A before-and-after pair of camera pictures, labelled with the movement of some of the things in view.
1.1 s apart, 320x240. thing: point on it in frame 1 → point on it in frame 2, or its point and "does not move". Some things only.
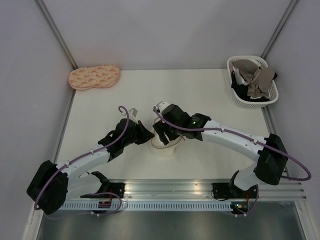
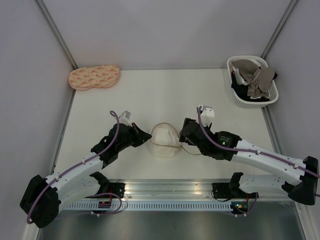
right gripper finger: [159, 128] → [189, 126]
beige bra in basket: [260, 77] does not move
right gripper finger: [172, 134] → [183, 139]
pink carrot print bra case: [85, 78] does not move
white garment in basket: [239, 79] does not move
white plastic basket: [272, 90] does not move
